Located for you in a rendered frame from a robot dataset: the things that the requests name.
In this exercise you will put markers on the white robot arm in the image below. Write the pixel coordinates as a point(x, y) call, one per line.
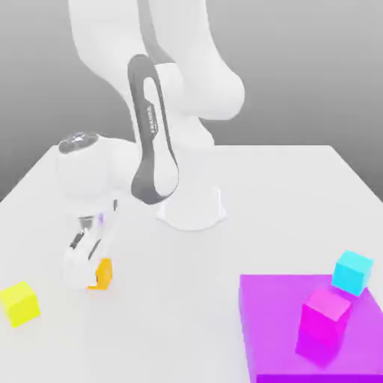
point(155, 125)

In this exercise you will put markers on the small orange cube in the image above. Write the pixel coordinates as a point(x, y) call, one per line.
point(104, 274)

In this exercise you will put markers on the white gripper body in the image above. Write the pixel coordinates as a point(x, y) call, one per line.
point(80, 263)

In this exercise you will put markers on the small cyan cube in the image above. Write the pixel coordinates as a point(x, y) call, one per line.
point(352, 273)

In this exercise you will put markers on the small yellow cube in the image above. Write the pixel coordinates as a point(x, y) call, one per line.
point(19, 303)

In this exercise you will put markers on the small magenta cube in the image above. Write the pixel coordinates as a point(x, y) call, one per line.
point(323, 323)

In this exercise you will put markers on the large purple box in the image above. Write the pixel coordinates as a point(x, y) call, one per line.
point(275, 323)

